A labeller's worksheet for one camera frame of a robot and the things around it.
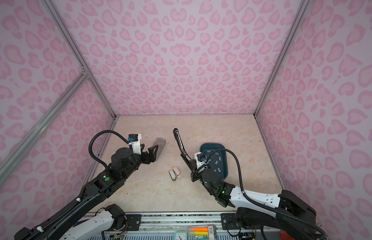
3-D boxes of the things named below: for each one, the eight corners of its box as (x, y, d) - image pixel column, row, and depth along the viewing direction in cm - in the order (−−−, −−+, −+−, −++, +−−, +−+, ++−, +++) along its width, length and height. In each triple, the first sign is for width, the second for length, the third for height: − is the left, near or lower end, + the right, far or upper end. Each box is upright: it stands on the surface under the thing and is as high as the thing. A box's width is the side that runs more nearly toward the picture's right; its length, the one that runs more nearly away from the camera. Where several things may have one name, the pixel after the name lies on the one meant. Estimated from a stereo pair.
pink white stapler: (173, 181, 88) (172, 179, 85) (167, 173, 91) (166, 171, 88) (182, 175, 90) (181, 173, 88) (176, 167, 94) (175, 165, 91)
